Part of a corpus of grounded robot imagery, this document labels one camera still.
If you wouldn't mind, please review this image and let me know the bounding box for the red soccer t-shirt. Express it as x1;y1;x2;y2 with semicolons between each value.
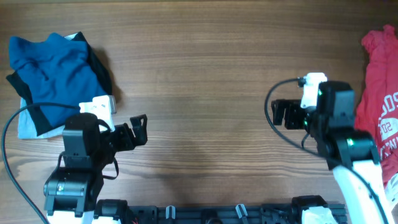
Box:
354;24;397;185

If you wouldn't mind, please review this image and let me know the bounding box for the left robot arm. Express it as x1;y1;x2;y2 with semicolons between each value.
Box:
44;113;147;223

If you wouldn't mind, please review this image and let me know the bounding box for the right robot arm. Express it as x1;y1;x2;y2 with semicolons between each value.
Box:
302;81;394;223

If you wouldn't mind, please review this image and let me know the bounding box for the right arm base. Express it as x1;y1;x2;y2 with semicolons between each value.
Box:
289;195;337;224

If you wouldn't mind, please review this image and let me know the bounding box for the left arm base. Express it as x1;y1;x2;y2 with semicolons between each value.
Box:
92;199;136;224

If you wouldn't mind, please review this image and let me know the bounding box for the black folded shirt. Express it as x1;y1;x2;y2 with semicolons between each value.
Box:
6;32;113;136

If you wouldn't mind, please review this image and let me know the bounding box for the blue folded shirt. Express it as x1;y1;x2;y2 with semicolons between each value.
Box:
9;33;107;128

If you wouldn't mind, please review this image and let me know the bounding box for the grey folded shirt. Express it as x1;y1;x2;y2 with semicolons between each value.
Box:
18;33;78;139

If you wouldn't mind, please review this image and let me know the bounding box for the right black cable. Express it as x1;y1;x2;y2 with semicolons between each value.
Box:
264;77;389;224

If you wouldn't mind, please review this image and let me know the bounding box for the black cable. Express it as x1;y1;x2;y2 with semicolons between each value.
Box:
1;102;80;224
264;77;389;224

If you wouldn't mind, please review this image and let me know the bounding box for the left black cable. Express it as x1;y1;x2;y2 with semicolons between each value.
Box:
1;102;80;224

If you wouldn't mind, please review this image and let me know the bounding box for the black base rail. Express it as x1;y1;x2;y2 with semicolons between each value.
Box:
127;203;348;224

